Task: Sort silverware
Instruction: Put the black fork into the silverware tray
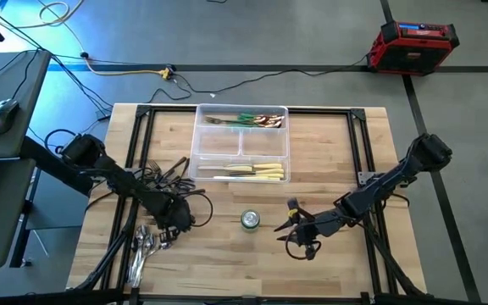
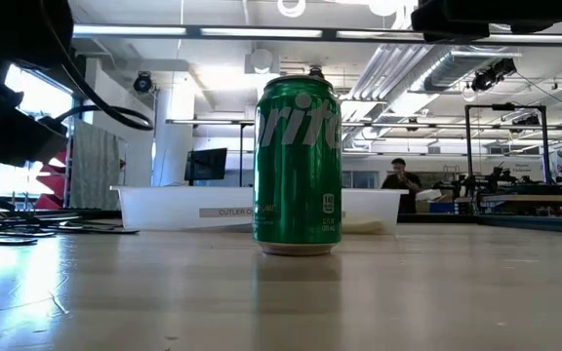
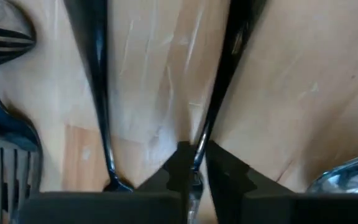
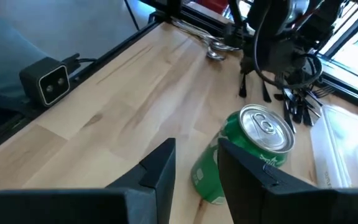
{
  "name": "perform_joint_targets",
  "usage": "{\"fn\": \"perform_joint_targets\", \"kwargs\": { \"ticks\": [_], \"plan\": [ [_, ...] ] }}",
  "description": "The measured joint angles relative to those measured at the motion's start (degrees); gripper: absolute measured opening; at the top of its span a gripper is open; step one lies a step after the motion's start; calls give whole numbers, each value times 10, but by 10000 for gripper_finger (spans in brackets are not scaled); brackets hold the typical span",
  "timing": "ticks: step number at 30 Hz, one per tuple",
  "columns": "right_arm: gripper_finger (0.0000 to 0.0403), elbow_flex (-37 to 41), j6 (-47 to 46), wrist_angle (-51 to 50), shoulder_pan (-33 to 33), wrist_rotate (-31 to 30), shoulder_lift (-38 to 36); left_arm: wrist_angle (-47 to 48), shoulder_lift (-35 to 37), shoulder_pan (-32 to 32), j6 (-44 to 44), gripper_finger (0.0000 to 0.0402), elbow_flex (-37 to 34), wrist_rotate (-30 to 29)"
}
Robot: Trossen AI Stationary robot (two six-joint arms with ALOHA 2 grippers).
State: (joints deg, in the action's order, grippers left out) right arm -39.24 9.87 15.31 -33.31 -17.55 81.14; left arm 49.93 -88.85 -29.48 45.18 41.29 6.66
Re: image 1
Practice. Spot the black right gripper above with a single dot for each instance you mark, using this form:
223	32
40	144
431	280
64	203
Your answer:
322	224

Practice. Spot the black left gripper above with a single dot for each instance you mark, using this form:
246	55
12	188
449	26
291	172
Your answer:
175	216

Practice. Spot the clear plastic cutlery organizer tray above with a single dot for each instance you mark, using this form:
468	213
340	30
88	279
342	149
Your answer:
218	146

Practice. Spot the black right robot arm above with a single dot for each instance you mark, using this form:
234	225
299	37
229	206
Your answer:
396	178

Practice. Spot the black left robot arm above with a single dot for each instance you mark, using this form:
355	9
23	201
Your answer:
121	184

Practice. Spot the green Sprite soda can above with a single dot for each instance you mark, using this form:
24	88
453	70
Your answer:
250	220

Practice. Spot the black computer mouse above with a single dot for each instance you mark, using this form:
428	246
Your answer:
3	114

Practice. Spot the red and black jobsite radio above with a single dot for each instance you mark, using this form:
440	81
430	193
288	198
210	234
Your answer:
413	51

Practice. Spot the black aluminium table frame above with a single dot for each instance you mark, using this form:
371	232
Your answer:
144	111

